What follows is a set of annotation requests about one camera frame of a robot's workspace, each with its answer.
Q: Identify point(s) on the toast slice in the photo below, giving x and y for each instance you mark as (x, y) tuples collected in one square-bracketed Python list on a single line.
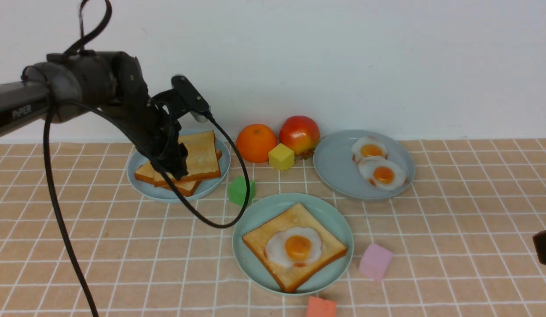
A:
[(290, 279), (202, 161), (146, 174)]

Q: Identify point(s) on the orange-red cube block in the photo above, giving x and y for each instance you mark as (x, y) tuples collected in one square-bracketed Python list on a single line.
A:
[(318, 307)]

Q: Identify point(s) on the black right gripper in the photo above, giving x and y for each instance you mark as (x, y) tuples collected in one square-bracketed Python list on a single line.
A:
[(539, 240)]

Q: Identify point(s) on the yellow cube block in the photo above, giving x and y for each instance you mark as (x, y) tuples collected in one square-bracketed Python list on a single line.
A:
[(281, 157)]

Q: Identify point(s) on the orange fruit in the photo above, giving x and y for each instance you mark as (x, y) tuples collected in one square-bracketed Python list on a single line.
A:
[(255, 141)]

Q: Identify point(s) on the light blue left plate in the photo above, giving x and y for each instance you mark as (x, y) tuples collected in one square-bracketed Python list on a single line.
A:
[(166, 196)]

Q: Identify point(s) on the grey-blue right plate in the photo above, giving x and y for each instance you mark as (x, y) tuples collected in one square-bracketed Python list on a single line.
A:
[(335, 167)]

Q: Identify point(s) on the pink cube block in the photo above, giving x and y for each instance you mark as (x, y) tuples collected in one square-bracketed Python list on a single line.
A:
[(375, 262)]

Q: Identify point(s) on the fried egg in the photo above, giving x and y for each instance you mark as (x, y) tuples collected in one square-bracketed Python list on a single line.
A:
[(297, 246), (382, 173), (368, 146)]

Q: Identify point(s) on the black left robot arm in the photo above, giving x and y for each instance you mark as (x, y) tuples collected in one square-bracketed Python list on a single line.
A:
[(111, 82)]

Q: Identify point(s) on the teal centre plate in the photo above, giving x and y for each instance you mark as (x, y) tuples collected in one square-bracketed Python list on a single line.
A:
[(268, 208)]

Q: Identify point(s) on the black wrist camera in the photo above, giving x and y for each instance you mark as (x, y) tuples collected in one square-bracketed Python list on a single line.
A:
[(183, 98)]

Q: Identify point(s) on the red yellow apple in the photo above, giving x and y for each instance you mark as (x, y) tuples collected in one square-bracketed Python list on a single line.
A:
[(301, 134)]

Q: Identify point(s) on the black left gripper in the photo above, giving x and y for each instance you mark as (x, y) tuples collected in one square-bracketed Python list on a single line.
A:
[(152, 126)]

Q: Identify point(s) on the green cube block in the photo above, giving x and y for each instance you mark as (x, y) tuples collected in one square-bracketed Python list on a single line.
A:
[(237, 191)]

